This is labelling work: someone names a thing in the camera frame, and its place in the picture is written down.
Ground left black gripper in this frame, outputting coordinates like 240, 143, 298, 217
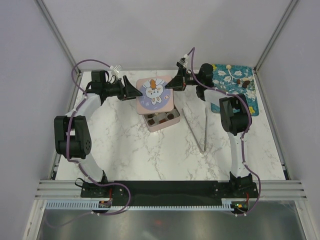
103, 76, 143, 102

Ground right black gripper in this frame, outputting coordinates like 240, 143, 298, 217
164, 67, 202, 93

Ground tin lid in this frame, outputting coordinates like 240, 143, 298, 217
136, 75, 174, 115

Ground metal tongs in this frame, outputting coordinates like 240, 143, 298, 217
181, 108, 208, 155

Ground round dark chocolate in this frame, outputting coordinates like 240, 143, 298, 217
167, 114, 174, 120

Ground dark square chocolate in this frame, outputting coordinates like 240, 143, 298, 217
148, 119, 155, 125

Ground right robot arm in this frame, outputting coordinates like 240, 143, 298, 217
165, 60, 253, 198

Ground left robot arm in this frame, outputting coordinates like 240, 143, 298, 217
54, 70, 142, 197

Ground pink chocolate tin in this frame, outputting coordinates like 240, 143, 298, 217
142, 107, 181, 133

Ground blue floral tray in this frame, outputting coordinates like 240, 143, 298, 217
212, 64, 260, 117

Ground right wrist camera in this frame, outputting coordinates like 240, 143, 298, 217
176, 57, 188, 68

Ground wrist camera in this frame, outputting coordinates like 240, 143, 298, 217
109, 64, 122, 78
176, 57, 188, 68

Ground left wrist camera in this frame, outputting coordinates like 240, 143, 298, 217
109, 64, 122, 78

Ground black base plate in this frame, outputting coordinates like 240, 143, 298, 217
80, 180, 258, 207

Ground white cable duct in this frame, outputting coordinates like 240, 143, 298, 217
44, 198, 238, 211

